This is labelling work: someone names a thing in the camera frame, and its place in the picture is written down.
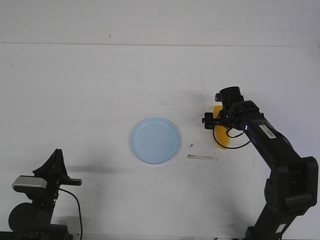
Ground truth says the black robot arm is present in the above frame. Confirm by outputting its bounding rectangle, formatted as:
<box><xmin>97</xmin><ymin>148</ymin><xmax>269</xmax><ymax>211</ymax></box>
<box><xmin>0</xmin><ymin>148</ymin><xmax>83</xmax><ymax>240</ymax></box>
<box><xmin>202</xmin><ymin>86</ymin><xmax>319</xmax><ymax>240</ymax></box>

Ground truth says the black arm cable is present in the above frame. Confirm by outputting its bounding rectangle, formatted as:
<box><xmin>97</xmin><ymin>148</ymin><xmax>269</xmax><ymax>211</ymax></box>
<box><xmin>212</xmin><ymin>117</ymin><xmax>252</xmax><ymax>149</ymax></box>
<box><xmin>58</xmin><ymin>188</ymin><xmax>83</xmax><ymax>238</ymax></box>

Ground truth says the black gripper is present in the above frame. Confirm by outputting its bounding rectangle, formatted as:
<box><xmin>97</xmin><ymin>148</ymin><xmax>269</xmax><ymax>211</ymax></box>
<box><xmin>202</xmin><ymin>86</ymin><xmax>244</xmax><ymax>130</ymax></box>
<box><xmin>32</xmin><ymin>148</ymin><xmax>82</xmax><ymax>200</ymax></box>

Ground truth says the light blue round plate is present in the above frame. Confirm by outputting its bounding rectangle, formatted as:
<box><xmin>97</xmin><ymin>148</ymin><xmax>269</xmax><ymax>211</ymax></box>
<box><xmin>130</xmin><ymin>117</ymin><xmax>181</xmax><ymax>165</ymax></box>

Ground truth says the yellow corn cob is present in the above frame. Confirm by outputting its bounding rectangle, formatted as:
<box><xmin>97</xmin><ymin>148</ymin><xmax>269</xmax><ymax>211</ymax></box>
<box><xmin>213</xmin><ymin>105</ymin><xmax>230</xmax><ymax>150</ymax></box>

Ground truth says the clear tape strip horizontal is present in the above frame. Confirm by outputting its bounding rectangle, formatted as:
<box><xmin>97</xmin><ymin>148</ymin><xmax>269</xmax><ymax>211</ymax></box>
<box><xmin>187</xmin><ymin>154</ymin><xmax>219</xmax><ymax>161</ymax></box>

